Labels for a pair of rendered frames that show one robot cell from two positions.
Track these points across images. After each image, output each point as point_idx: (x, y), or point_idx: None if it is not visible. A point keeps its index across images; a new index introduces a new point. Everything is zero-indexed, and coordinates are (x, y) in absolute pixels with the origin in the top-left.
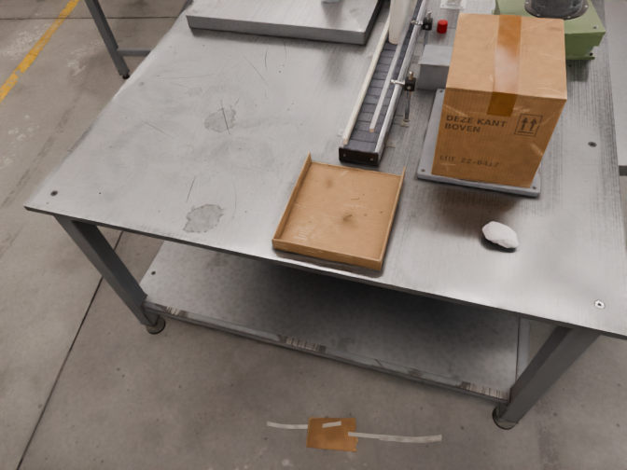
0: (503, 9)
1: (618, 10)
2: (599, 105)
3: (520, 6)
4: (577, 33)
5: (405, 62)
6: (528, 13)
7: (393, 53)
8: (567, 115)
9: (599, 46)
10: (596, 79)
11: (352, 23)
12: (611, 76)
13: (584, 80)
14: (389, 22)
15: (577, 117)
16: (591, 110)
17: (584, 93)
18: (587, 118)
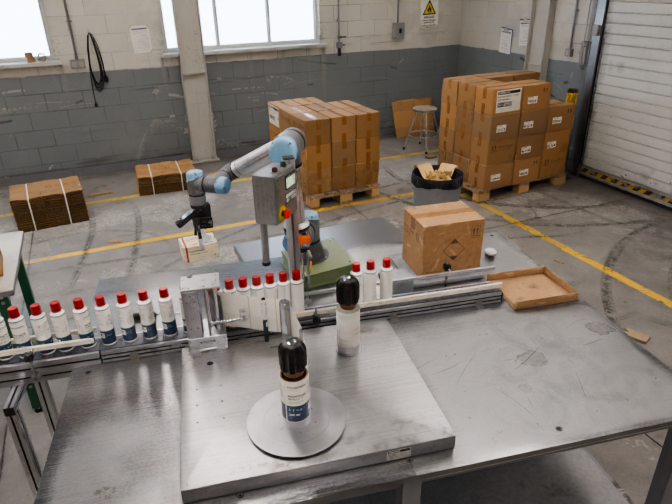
0: (323, 270)
1: (273, 254)
2: (374, 248)
3: (315, 265)
4: (339, 244)
5: (405, 293)
6: (324, 261)
7: None
8: (390, 253)
9: None
10: (352, 251)
11: (380, 325)
12: (345, 248)
13: (356, 253)
14: (378, 300)
15: (389, 251)
16: (380, 249)
17: (368, 252)
18: (388, 249)
